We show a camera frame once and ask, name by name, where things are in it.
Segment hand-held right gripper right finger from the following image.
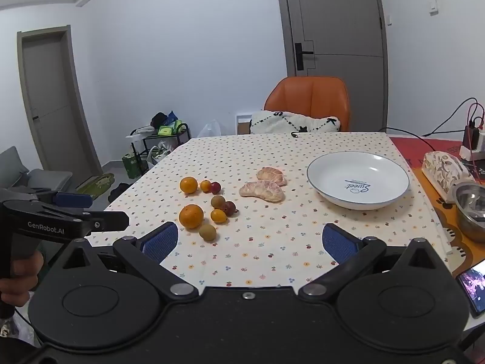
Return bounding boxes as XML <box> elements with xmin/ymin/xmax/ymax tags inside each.
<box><xmin>297</xmin><ymin>223</ymin><xmax>453</xmax><ymax>304</ymax></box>

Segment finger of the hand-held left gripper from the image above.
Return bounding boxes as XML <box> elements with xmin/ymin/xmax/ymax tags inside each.
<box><xmin>80</xmin><ymin>211</ymin><xmax>130</xmax><ymax>233</ymax></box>
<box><xmin>36</xmin><ymin>192</ymin><xmax>94</xmax><ymax>209</ymax></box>

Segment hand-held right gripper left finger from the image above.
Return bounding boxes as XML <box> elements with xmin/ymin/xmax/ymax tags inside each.
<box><xmin>57</xmin><ymin>222</ymin><xmax>199</xmax><ymax>302</ymax></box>

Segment large orange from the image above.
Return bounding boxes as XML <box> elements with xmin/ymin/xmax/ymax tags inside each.
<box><xmin>179</xmin><ymin>204</ymin><xmax>205</xmax><ymax>230</ymax></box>

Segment small orange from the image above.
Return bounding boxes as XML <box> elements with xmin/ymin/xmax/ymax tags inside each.
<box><xmin>179</xmin><ymin>176</ymin><xmax>199</xmax><ymax>195</ymax></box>

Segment white plate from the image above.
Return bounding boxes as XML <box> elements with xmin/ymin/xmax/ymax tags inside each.
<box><xmin>306</xmin><ymin>152</ymin><xmax>411</xmax><ymax>211</ymax></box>

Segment large peeled pomelo segment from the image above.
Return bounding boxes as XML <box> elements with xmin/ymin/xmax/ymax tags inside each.
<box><xmin>239</xmin><ymin>180</ymin><xmax>286</xmax><ymax>202</ymax></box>

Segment person's left hand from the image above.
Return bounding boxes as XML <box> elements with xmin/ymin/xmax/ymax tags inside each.
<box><xmin>0</xmin><ymin>252</ymin><xmax>45</xmax><ymax>306</ymax></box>

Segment green slippers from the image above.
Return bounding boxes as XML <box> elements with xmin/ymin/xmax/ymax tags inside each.
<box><xmin>77</xmin><ymin>173</ymin><xmax>115</xmax><ymax>198</ymax></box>

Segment black shoes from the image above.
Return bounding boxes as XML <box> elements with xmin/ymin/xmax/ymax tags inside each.
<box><xmin>108</xmin><ymin>182</ymin><xmax>132</xmax><ymax>203</ymax></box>

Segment grey sofa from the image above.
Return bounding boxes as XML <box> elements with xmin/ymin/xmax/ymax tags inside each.
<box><xmin>0</xmin><ymin>146</ymin><xmax>73</xmax><ymax>198</ymax></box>

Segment black metal rack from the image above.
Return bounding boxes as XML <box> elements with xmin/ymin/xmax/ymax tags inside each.
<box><xmin>130</xmin><ymin>123</ymin><xmax>190</xmax><ymax>180</ymax></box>

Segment white bag with greens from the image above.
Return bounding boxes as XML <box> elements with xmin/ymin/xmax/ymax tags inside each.
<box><xmin>146</xmin><ymin>141</ymin><xmax>174</xmax><ymax>168</ymax></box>

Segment small peeled pomelo segment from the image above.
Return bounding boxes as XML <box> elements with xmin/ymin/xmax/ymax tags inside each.
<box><xmin>256</xmin><ymin>167</ymin><xmax>288</xmax><ymax>187</ymax></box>

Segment plain grey door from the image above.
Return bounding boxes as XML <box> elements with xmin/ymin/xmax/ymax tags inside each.
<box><xmin>17</xmin><ymin>25</ymin><xmax>103</xmax><ymax>178</ymax></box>

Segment green packets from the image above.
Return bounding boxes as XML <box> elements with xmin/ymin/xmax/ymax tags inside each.
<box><xmin>158</xmin><ymin>120</ymin><xmax>183</xmax><ymax>137</ymax></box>

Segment floral tablecloth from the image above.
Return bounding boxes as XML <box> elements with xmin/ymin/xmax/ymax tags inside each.
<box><xmin>85</xmin><ymin>132</ymin><xmax>455</xmax><ymax>287</ymax></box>

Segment clear plastic bag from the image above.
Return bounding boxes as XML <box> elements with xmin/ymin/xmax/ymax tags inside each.
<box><xmin>196</xmin><ymin>119</ymin><xmax>223</xmax><ymax>138</ymax></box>

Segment red and orange table mat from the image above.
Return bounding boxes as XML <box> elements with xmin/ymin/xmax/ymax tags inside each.
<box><xmin>390</xmin><ymin>136</ymin><xmax>485</xmax><ymax>274</ymax></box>

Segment patterned tissue box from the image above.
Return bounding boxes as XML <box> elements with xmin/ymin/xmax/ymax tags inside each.
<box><xmin>422</xmin><ymin>151</ymin><xmax>477</xmax><ymax>204</ymax></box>

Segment white cushion with black pattern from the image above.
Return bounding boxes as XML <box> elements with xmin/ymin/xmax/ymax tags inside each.
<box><xmin>249</xmin><ymin>110</ymin><xmax>342</xmax><ymax>135</ymax></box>

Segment steel bowl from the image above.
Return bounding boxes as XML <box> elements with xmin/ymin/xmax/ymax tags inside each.
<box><xmin>452</xmin><ymin>181</ymin><xmax>485</xmax><ymax>243</ymax></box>

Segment black smartphone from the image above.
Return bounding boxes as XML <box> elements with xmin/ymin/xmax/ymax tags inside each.
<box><xmin>455</xmin><ymin>259</ymin><xmax>485</xmax><ymax>319</ymax></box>

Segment orange chair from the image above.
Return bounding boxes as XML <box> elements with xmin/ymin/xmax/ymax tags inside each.
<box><xmin>264</xmin><ymin>76</ymin><xmax>351</xmax><ymax>133</ymax></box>

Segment white power strip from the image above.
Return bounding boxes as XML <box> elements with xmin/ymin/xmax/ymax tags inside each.
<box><xmin>459</xmin><ymin>129</ymin><xmax>485</xmax><ymax>162</ymax></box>

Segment grey door with lock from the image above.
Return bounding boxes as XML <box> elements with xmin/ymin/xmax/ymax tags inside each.
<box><xmin>274</xmin><ymin>0</ymin><xmax>390</xmax><ymax>134</ymax></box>

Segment black cable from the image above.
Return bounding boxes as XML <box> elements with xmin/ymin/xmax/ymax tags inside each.
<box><xmin>375</xmin><ymin>126</ymin><xmax>442</xmax><ymax>153</ymax></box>

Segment grey cable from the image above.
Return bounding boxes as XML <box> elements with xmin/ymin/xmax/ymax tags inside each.
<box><xmin>422</xmin><ymin>98</ymin><xmax>479</xmax><ymax>138</ymax></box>

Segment black door lock handle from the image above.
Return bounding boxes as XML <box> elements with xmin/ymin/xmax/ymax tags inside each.
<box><xmin>294</xmin><ymin>42</ymin><xmax>315</xmax><ymax>71</ymax></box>

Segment red cable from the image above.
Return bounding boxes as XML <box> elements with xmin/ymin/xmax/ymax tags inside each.
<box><xmin>467</xmin><ymin>102</ymin><xmax>485</xmax><ymax>131</ymax></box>

